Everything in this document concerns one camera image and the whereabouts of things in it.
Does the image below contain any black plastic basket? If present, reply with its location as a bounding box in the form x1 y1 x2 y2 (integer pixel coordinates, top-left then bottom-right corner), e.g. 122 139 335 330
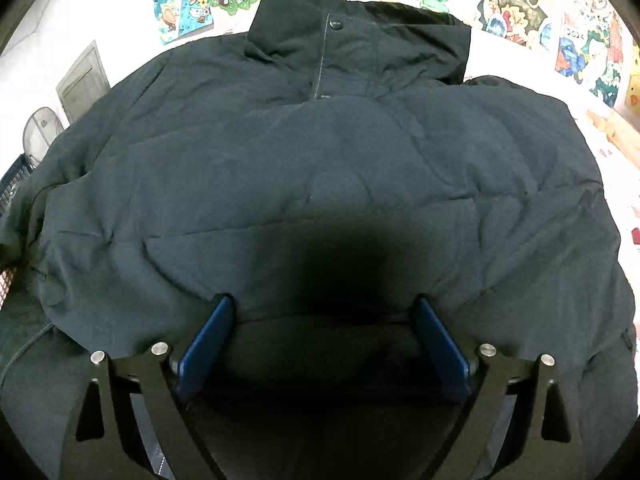
0 154 34 216

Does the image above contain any grey electric fan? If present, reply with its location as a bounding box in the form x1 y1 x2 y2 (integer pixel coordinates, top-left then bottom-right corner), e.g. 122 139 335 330
23 107 64 167

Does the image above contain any dark navy padded jacket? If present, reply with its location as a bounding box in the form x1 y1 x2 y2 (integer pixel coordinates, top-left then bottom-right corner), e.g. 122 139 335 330
1 0 638 479

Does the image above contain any red white checkered sheet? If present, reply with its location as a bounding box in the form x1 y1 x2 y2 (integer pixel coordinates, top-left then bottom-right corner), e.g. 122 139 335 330
0 269 15 308

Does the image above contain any grey wall panel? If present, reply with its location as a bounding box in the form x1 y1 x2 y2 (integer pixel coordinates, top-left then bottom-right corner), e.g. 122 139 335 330
56 41 111 124

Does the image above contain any colourful cartoon poster row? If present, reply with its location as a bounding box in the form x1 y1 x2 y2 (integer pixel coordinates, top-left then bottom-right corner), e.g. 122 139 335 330
362 0 639 114

